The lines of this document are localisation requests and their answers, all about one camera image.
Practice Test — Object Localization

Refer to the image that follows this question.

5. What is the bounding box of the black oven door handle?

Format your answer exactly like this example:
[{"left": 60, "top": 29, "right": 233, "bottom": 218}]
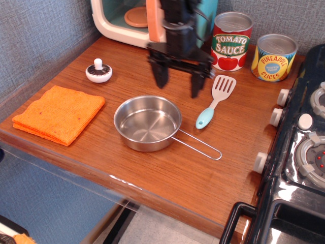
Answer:
[{"left": 219, "top": 202, "right": 257, "bottom": 243}]

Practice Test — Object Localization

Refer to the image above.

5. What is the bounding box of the white stove knob middle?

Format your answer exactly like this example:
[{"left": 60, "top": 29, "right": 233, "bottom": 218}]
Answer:
[{"left": 269, "top": 108, "right": 283, "bottom": 127}]

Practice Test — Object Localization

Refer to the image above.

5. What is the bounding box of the white stove knob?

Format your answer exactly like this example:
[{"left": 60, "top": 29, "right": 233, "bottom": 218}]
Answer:
[
  {"left": 269, "top": 108, "right": 283, "bottom": 127},
  {"left": 277, "top": 89, "right": 290, "bottom": 107},
  {"left": 253, "top": 152, "right": 268, "bottom": 174}
]

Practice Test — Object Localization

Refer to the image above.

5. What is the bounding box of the grey stove burner rear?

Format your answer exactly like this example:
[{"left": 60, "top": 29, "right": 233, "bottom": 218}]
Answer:
[{"left": 310, "top": 82, "right": 325, "bottom": 118}]

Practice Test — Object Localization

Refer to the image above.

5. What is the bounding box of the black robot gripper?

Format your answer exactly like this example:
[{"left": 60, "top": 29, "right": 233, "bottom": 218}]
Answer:
[{"left": 147, "top": 22, "right": 215, "bottom": 98}]

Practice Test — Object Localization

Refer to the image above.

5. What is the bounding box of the grey stove burner front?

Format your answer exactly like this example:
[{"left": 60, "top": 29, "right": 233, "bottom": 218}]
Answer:
[{"left": 295, "top": 132, "right": 324, "bottom": 189}]

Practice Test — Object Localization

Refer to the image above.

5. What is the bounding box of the tomato sauce can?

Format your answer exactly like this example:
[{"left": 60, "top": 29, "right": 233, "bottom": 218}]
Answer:
[{"left": 211, "top": 12, "right": 253, "bottom": 72}]

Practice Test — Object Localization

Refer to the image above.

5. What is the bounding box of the white spatula teal handle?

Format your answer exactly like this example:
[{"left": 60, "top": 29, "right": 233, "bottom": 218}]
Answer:
[{"left": 196, "top": 75, "right": 237, "bottom": 130}]

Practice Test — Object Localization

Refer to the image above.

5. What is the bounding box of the pineapple slices can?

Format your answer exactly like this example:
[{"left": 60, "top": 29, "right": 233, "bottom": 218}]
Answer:
[{"left": 251, "top": 34, "right": 298, "bottom": 82}]

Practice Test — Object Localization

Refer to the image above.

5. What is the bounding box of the small steel saucepan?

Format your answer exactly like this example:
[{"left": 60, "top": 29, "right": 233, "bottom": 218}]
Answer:
[{"left": 114, "top": 95, "right": 222, "bottom": 161}]

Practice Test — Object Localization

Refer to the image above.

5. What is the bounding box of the white toy mushroom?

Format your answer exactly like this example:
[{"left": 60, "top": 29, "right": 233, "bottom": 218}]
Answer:
[{"left": 85, "top": 58, "right": 113, "bottom": 83}]

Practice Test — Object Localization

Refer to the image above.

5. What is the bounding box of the toy microwave teal and cream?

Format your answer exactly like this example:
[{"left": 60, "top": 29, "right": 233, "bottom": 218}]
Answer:
[{"left": 91, "top": 1, "right": 218, "bottom": 47}]

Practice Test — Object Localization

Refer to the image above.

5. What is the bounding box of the white round stove button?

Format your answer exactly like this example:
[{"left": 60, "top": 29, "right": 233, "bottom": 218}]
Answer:
[{"left": 298, "top": 113, "right": 313, "bottom": 130}]

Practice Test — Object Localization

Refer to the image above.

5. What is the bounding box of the folded orange cloth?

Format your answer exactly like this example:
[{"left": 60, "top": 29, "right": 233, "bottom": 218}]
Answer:
[{"left": 12, "top": 86, "right": 105, "bottom": 146}]

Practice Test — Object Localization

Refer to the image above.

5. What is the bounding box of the black toy stove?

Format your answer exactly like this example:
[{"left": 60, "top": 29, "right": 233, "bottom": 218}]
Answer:
[{"left": 219, "top": 43, "right": 325, "bottom": 244}]

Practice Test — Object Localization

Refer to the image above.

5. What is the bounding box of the white stove knob upper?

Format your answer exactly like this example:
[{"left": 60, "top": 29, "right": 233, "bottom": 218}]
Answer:
[{"left": 277, "top": 89, "right": 290, "bottom": 107}]

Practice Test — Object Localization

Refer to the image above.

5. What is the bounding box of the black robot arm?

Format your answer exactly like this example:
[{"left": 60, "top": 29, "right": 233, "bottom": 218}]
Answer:
[{"left": 147, "top": 1, "right": 213, "bottom": 98}]

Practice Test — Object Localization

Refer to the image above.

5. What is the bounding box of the grey stove burner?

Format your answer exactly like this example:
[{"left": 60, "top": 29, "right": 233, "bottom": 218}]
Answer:
[
  {"left": 295, "top": 132, "right": 324, "bottom": 189},
  {"left": 310, "top": 82, "right": 325, "bottom": 118}
]

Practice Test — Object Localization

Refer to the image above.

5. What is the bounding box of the orange fuzzy object corner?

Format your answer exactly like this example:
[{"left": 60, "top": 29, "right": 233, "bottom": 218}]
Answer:
[{"left": 13, "top": 234, "right": 36, "bottom": 244}]

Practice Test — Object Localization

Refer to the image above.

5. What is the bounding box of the clear acrylic table guard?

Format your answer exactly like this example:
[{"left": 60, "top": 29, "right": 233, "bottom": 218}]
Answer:
[{"left": 1, "top": 142, "right": 219, "bottom": 243}]

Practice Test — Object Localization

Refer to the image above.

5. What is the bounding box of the white stove knob lower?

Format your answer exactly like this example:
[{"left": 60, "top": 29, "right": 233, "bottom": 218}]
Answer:
[{"left": 253, "top": 152, "right": 268, "bottom": 174}]

